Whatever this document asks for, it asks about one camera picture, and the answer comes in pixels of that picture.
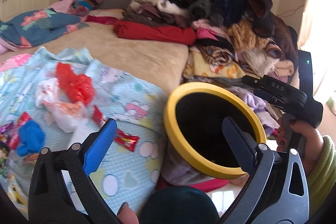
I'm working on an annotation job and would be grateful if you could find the red candy bar wrapper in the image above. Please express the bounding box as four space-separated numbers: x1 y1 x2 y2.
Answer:
92 105 139 152

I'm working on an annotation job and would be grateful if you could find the white printed plastic bag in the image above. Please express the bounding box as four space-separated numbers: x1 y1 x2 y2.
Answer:
35 78 88 133

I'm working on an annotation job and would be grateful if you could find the red plastic bag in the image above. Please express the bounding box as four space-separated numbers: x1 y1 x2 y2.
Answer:
55 62 95 106

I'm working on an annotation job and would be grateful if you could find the blue plastic bag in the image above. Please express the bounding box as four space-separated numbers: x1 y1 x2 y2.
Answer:
17 120 45 156

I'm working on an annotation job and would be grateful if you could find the purple foil snack wrapper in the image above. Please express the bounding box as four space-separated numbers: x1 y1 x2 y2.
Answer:
0 121 14 142

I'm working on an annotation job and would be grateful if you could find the red cylindrical snack tube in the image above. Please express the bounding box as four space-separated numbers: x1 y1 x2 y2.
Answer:
7 112 31 149

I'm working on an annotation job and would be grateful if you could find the yellow white snack wrapper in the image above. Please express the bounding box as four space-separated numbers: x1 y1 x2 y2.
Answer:
7 176 28 213

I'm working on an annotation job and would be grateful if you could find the green sleeve forearm right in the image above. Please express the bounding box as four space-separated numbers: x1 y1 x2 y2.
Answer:
307 135 336 215

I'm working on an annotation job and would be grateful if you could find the yellow rimmed black trash bin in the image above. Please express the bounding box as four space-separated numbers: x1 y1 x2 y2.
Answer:
163 82 266 180

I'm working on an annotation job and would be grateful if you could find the right hand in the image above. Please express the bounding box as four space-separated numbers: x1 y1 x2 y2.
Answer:
276 117 325 177

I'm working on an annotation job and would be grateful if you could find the hello kitty blue sheet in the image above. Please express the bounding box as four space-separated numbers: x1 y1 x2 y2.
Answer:
1 47 167 211

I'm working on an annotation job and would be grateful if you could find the pile of clothes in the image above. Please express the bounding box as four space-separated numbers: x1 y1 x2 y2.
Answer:
122 0 300 119

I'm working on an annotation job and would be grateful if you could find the beige bed blanket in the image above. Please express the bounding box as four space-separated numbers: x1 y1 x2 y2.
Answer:
1 18 188 94

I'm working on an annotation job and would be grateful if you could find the pink cartoon blanket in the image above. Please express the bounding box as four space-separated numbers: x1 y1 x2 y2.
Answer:
0 53 32 72

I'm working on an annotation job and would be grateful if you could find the red folded garment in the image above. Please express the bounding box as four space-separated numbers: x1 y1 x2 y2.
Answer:
113 20 197 46

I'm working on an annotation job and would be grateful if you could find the blue floral pink quilt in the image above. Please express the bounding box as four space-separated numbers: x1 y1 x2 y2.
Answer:
1 9 88 51

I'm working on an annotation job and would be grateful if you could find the striped colourful pillow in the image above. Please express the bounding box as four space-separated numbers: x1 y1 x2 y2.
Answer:
72 0 104 11

